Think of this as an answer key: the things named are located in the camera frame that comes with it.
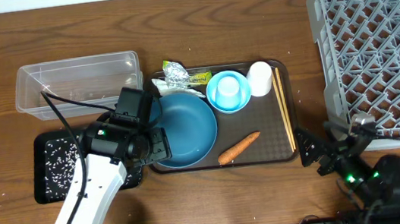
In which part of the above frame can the white cup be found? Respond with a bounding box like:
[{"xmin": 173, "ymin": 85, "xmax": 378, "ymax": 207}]
[{"xmin": 246, "ymin": 61, "xmax": 272, "ymax": 97}]

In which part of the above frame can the yellow-green snack wrapper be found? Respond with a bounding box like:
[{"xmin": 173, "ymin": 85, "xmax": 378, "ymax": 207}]
[{"xmin": 188, "ymin": 71, "xmax": 213, "ymax": 86}]

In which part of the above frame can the black plastic tray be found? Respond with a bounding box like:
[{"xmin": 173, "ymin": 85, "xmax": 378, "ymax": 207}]
[{"xmin": 26, "ymin": 119, "xmax": 146, "ymax": 206}]

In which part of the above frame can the clear plastic bin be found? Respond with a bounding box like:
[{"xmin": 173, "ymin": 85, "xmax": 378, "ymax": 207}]
[{"xmin": 15, "ymin": 51, "xmax": 143, "ymax": 121}]

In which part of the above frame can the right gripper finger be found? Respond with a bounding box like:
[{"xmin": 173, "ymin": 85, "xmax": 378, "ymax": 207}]
[
  {"xmin": 294, "ymin": 128, "xmax": 330, "ymax": 167},
  {"xmin": 323, "ymin": 121, "xmax": 349, "ymax": 138}
]

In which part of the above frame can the dark blue plate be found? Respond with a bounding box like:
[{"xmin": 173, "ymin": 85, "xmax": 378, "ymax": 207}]
[{"xmin": 150, "ymin": 93, "xmax": 218, "ymax": 169}]

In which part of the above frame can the right wooden chopstick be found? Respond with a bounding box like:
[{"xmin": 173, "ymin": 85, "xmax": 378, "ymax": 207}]
[{"xmin": 274, "ymin": 68, "xmax": 296, "ymax": 152}]

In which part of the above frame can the light blue cup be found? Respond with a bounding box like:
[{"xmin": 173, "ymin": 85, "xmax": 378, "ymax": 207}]
[{"xmin": 215, "ymin": 76, "xmax": 241, "ymax": 111}]

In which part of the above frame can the light blue bowl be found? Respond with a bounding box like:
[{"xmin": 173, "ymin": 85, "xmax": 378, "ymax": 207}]
[{"xmin": 206, "ymin": 70, "xmax": 251, "ymax": 114}]

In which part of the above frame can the white napkin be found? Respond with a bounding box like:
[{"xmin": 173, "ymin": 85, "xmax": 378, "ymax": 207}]
[{"xmin": 152, "ymin": 78, "xmax": 205, "ymax": 99}]

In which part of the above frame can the wooden chopstick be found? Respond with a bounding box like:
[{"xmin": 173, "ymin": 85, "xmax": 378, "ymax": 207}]
[
  {"xmin": 272, "ymin": 73, "xmax": 295, "ymax": 153},
  {"xmin": 274, "ymin": 68, "xmax": 296, "ymax": 152}
]

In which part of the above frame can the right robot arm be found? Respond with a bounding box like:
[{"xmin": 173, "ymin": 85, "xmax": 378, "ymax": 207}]
[{"xmin": 294, "ymin": 114, "xmax": 400, "ymax": 224}]

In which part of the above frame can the left wooden chopstick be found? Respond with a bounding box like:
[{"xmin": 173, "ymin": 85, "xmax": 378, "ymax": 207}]
[{"xmin": 272, "ymin": 73, "xmax": 295, "ymax": 153}]

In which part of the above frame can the white rice pile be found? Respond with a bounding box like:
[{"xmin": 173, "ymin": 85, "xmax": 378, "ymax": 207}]
[{"xmin": 39, "ymin": 129, "xmax": 143, "ymax": 197}]

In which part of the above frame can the orange carrot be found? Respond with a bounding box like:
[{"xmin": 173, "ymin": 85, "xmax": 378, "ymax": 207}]
[{"xmin": 218, "ymin": 131, "xmax": 260, "ymax": 165}]

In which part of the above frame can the grey dishwasher rack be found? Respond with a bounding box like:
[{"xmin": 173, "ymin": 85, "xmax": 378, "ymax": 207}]
[{"xmin": 306, "ymin": 0, "xmax": 400, "ymax": 150}]

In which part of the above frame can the foil wrapper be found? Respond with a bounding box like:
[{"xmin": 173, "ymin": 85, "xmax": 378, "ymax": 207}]
[{"xmin": 162, "ymin": 60, "xmax": 190, "ymax": 89}]

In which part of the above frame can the brown serving tray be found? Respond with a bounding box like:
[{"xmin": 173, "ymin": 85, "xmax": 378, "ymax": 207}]
[{"xmin": 151, "ymin": 59, "xmax": 299, "ymax": 174}]

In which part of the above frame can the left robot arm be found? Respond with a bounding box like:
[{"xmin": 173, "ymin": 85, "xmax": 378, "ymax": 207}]
[{"xmin": 55, "ymin": 112, "xmax": 172, "ymax": 224}]

